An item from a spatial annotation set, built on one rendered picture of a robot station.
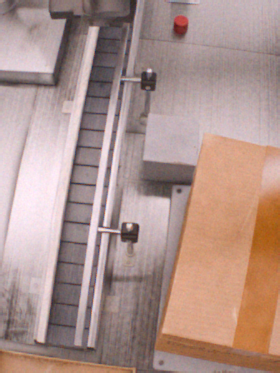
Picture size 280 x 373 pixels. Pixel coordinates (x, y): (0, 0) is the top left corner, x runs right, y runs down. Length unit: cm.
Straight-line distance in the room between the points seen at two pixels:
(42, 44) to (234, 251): 67
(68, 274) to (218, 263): 33
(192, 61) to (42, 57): 33
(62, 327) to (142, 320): 15
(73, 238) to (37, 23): 51
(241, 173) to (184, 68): 48
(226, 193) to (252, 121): 42
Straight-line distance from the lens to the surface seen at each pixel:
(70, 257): 98
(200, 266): 72
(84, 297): 87
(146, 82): 101
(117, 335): 99
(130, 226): 86
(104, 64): 115
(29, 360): 100
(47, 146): 112
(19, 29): 124
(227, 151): 79
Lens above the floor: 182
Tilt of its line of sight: 68 degrees down
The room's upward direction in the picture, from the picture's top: 1 degrees clockwise
